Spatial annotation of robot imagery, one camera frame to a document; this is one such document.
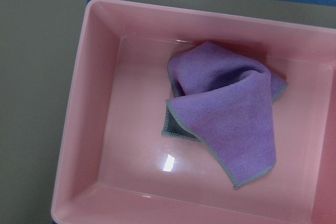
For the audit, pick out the purple microfiber cloth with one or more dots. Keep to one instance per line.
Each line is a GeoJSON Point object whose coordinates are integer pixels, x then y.
{"type": "Point", "coordinates": [224, 100]}

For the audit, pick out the pink plastic bin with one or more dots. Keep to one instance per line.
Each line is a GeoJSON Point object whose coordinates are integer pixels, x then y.
{"type": "Point", "coordinates": [115, 164]}

